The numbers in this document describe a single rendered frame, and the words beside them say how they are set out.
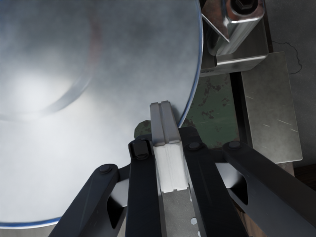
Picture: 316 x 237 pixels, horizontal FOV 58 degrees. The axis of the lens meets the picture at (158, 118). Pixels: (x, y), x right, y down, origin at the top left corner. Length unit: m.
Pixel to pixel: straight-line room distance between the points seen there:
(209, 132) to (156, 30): 0.17
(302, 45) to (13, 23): 1.02
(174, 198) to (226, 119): 0.69
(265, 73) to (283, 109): 0.05
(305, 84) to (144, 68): 0.94
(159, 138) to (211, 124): 0.22
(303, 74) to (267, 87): 0.75
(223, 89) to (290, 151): 0.11
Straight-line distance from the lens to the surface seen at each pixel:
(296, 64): 1.13
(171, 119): 0.17
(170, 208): 1.03
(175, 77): 0.22
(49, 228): 0.25
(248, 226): 0.71
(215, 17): 0.24
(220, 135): 0.36
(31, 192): 0.25
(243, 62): 0.33
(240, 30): 0.25
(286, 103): 0.39
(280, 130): 0.39
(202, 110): 0.36
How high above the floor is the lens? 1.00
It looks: 86 degrees down
